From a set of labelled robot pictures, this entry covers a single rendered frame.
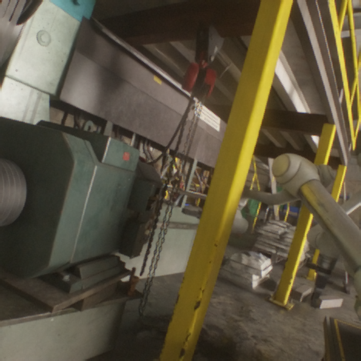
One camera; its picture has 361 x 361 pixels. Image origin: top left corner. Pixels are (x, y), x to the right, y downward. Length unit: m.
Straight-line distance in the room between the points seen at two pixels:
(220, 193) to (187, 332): 0.54
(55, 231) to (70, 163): 0.19
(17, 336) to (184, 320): 0.57
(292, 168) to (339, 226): 0.28
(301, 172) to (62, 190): 0.85
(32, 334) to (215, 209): 0.75
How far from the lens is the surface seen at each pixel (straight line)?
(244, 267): 3.03
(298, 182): 1.15
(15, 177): 0.89
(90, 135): 0.96
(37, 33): 1.60
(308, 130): 3.07
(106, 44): 1.80
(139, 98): 1.91
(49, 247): 0.86
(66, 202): 0.83
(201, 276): 1.08
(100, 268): 1.11
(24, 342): 1.10
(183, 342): 1.18
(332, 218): 1.07
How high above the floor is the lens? 0.79
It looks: level
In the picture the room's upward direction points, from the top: 16 degrees clockwise
